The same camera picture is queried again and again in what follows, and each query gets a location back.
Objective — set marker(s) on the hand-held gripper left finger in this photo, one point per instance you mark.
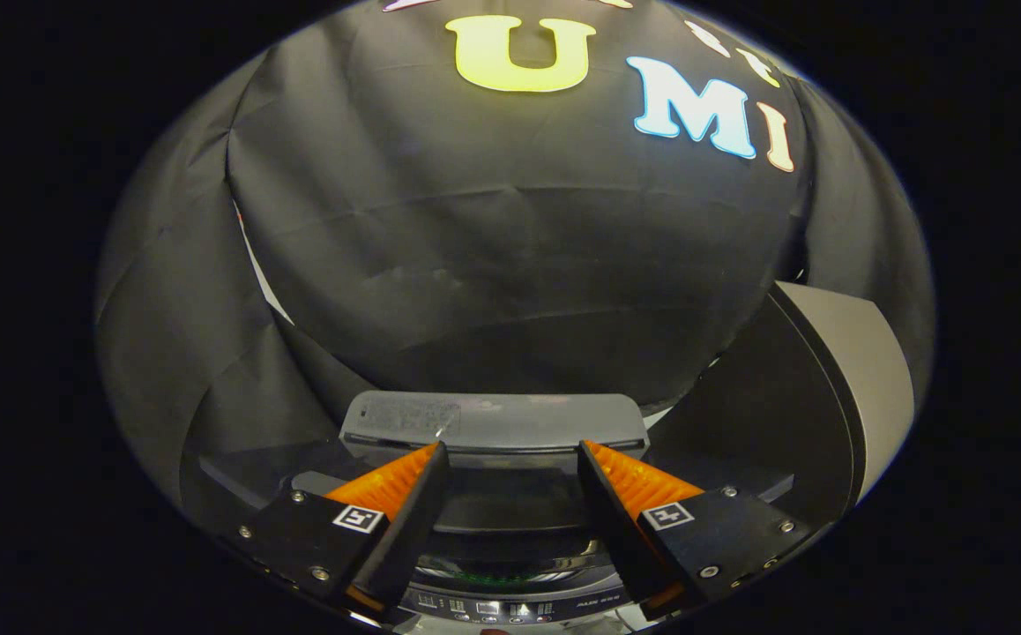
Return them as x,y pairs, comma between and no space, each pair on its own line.
409,520

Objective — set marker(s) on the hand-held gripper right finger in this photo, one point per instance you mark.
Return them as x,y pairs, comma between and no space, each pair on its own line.
621,520

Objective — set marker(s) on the grey washing machine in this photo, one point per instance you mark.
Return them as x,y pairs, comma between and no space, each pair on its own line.
493,414

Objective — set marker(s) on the black backdrop cloth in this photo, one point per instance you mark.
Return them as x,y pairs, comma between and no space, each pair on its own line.
493,247

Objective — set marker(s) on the beige cabinet with black frame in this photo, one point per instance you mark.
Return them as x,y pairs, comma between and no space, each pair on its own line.
863,379

